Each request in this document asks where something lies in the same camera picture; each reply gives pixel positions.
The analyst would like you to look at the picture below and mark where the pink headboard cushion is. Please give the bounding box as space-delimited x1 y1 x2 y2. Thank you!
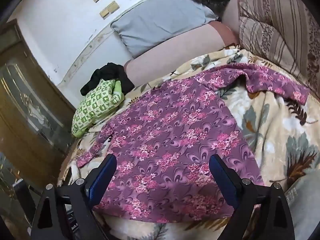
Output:
124 0 242 87

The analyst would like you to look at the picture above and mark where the black cloth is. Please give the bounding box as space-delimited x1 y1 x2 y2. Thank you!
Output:
80 62 135 96

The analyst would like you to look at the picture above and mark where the grey pillow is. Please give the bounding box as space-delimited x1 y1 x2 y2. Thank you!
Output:
110 0 219 59

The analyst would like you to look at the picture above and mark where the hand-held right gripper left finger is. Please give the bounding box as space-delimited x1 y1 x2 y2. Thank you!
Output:
30 154 117 240

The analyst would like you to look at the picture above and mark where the purple floral shirt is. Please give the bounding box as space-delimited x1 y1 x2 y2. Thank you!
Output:
76 63 310 224

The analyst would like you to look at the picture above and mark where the floral beige blanket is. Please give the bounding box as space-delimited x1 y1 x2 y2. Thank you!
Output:
57 44 320 240

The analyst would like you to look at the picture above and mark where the striped floral pillow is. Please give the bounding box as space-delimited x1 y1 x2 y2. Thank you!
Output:
237 0 320 98

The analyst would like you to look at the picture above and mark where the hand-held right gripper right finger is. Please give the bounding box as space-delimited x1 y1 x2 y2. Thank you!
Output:
209 154 295 240

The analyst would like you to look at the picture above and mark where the green patterned pillow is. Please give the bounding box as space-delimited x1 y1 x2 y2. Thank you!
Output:
72 79 125 138

